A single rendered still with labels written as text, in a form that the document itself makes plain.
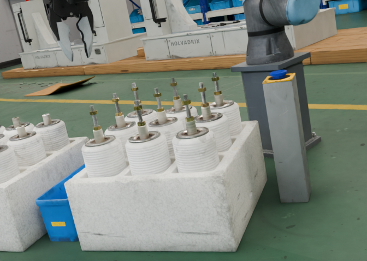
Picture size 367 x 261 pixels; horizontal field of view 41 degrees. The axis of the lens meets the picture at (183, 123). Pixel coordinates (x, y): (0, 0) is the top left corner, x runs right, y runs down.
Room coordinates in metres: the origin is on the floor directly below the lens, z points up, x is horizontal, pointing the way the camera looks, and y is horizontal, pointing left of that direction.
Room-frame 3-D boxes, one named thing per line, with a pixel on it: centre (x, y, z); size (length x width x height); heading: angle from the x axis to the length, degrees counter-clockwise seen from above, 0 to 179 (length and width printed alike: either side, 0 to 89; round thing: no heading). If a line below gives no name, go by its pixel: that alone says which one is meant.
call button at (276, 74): (1.17, -0.25, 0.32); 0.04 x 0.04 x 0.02
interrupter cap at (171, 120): (1.21, 0.05, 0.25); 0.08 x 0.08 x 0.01
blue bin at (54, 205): (1.31, 0.31, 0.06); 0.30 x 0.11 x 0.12; 158
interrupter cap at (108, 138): (1.15, 0.20, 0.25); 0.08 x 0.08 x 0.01
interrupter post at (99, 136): (1.15, 0.20, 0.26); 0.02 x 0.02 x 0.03
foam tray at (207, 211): (1.21, 0.05, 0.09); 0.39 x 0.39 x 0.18; 68
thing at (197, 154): (1.06, -0.02, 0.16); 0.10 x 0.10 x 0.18
